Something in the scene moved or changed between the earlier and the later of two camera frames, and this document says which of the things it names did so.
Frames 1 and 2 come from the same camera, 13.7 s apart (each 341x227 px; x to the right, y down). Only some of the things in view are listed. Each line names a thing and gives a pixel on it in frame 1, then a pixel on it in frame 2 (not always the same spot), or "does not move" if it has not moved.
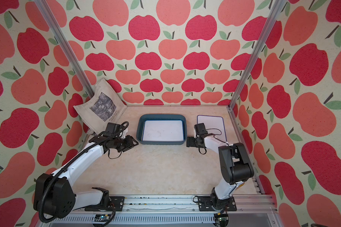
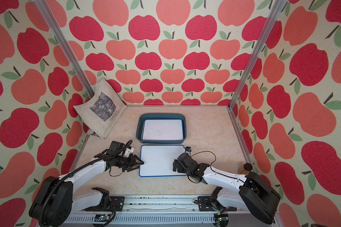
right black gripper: (190, 142) -> (174, 163)
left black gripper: (130, 143) -> (133, 162)
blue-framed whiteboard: (214, 125) -> (158, 160)
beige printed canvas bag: (107, 107) does not move
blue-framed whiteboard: (163, 130) does not move
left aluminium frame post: (78, 70) does not move
